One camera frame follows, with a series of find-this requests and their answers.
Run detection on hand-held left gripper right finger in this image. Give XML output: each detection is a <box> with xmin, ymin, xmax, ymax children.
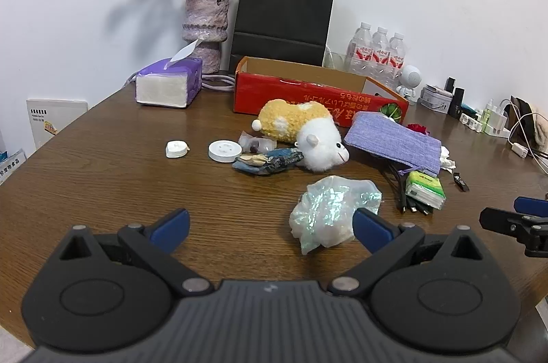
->
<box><xmin>329</xmin><ymin>207</ymin><xmax>489</xmax><ymax>298</ymax></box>

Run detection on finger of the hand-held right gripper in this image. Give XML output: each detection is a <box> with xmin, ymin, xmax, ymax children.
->
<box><xmin>514</xmin><ymin>196</ymin><xmax>548</xmax><ymax>219</ymax></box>
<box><xmin>479</xmin><ymin>207</ymin><xmax>548</xmax><ymax>257</ymax></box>

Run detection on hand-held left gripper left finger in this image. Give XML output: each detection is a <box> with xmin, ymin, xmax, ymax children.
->
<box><xmin>58</xmin><ymin>208</ymin><xmax>215</xmax><ymax>297</ymax></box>

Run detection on iridescent plastic bag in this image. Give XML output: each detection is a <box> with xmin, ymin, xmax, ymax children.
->
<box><xmin>289</xmin><ymin>176</ymin><xmax>383</xmax><ymax>256</ymax></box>

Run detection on purple fabric pouch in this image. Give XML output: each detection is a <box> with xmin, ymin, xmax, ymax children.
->
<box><xmin>344</xmin><ymin>111</ymin><xmax>442</xmax><ymax>176</ymax></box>

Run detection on blue snack packet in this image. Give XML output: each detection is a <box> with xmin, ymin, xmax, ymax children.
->
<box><xmin>232</xmin><ymin>148</ymin><xmax>304</xmax><ymax>176</ymax></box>

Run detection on yellow and white plush toy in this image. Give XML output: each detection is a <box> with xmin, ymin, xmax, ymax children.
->
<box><xmin>251</xmin><ymin>99</ymin><xmax>349</xmax><ymax>174</ymax></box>

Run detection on red cardboard box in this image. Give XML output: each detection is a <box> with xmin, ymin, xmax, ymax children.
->
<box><xmin>234</xmin><ymin>56</ymin><xmax>409</xmax><ymax>128</ymax></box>

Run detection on green tissue packet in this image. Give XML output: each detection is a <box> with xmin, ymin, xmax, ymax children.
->
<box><xmin>404</xmin><ymin>170</ymin><xmax>447</xmax><ymax>210</ymax></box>

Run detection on small white round case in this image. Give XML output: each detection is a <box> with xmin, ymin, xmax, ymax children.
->
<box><xmin>165</xmin><ymin>140</ymin><xmax>189</xmax><ymax>159</ymax></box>

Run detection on brown bag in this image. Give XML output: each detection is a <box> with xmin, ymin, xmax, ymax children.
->
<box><xmin>511</xmin><ymin>96</ymin><xmax>548</xmax><ymax>152</ymax></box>

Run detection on crumpled white tissue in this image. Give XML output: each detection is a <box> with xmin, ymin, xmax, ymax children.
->
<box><xmin>439</xmin><ymin>146</ymin><xmax>457</xmax><ymax>171</ymax></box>

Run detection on white round disc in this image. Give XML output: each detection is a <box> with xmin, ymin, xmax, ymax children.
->
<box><xmin>208</xmin><ymin>140</ymin><xmax>242</xmax><ymax>164</ymax></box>

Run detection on small green bottle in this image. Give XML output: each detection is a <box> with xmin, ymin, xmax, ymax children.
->
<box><xmin>482</xmin><ymin>99</ymin><xmax>495</xmax><ymax>132</ymax></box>

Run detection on clear candy wrapper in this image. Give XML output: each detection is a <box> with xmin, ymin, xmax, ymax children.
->
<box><xmin>238</xmin><ymin>132</ymin><xmax>277</xmax><ymax>155</ymax></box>

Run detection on purple tissue pack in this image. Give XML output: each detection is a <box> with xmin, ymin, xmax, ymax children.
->
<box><xmin>135</xmin><ymin>38</ymin><xmax>203</xmax><ymax>109</ymax></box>

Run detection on small tin box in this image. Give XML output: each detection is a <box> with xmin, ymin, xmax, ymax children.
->
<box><xmin>417</xmin><ymin>84</ymin><xmax>454</xmax><ymax>113</ymax></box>

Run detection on white robot figure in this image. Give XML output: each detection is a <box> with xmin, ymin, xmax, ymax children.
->
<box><xmin>396</xmin><ymin>64</ymin><xmax>423</xmax><ymax>105</ymax></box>

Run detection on white desk calendar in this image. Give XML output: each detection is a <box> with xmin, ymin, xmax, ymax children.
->
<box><xmin>26</xmin><ymin>99</ymin><xmax>88</xmax><ymax>152</ymax></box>

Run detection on white and blue sign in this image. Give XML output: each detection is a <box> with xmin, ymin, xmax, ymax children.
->
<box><xmin>0</xmin><ymin>149</ymin><xmax>27</xmax><ymax>186</ymax></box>

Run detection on clear water bottle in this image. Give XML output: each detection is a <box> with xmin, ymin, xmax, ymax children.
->
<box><xmin>372</xmin><ymin>27</ymin><xmax>390</xmax><ymax>77</ymax></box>
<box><xmin>387</xmin><ymin>32</ymin><xmax>406</xmax><ymax>83</ymax></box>
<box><xmin>346</xmin><ymin>22</ymin><xmax>373</xmax><ymax>74</ymax></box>

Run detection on clear glass cup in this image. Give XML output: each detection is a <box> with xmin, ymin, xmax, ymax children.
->
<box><xmin>323</xmin><ymin>45</ymin><xmax>356</xmax><ymax>71</ymax></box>

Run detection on purple textured vase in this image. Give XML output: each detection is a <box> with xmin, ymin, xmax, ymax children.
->
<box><xmin>182</xmin><ymin>0</ymin><xmax>231</xmax><ymax>74</ymax></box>

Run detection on black paper bag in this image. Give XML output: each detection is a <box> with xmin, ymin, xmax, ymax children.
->
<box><xmin>228</xmin><ymin>0</ymin><xmax>337</xmax><ymax>73</ymax></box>

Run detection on black cables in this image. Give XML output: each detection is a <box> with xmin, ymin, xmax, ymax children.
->
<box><xmin>379</xmin><ymin>161</ymin><xmax>433</xmax><ymax>216</ymax></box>

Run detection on white charger cable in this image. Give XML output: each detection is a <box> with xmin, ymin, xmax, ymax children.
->
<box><xmin>499</xmin><ymin>99</ymin><xmax>548</xmax><ymax>172</ymax></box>

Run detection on purple cable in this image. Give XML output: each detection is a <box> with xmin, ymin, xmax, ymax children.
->
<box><xmin>124</xmin><ymin>72</ymin><xmax>236</xmax><ymax>93</ymax></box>

